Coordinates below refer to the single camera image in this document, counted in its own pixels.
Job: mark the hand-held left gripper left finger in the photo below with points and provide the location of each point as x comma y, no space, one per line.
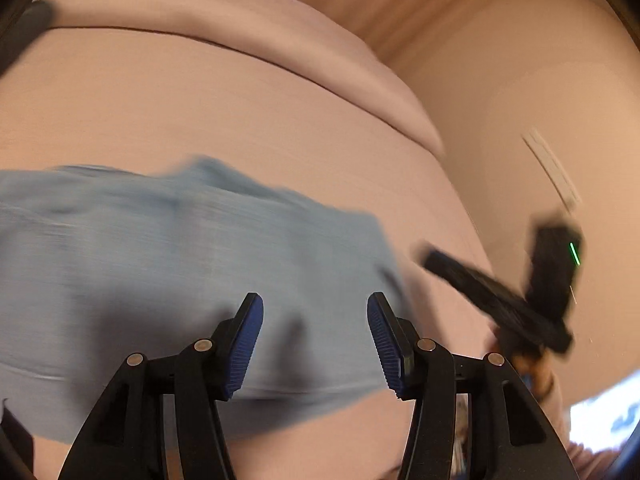
245,347

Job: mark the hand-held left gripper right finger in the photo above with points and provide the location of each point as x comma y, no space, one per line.
386,347

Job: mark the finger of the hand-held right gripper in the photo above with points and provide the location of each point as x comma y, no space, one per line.
480,290

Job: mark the light blue denim pants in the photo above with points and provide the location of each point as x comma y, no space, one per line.
175,280

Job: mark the person's right forearm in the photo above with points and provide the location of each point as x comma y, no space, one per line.
565,410

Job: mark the person's right hand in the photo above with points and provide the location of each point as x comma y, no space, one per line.
522,360

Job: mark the white blue patterned object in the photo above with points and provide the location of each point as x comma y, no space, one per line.
602,415

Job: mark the pink pillow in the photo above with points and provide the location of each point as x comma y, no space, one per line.
240,25

